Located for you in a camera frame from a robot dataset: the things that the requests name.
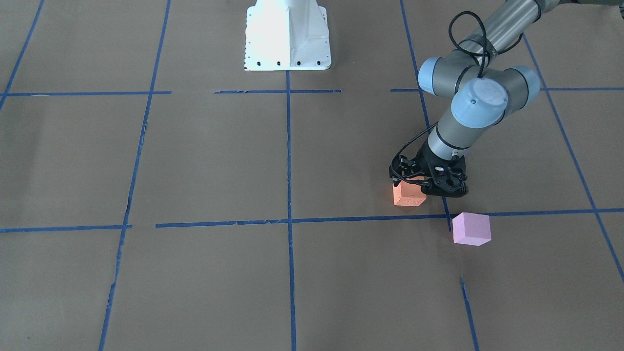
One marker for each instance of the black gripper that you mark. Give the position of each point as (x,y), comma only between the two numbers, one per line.
(423,166)

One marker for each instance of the orange foam block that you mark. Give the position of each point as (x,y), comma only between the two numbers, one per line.
(408,195)

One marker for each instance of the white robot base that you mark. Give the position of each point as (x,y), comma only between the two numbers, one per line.
(287,35)

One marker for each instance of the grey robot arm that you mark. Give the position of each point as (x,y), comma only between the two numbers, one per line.
(480,97)

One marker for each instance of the pink foam block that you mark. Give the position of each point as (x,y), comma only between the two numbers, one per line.
(471,229)

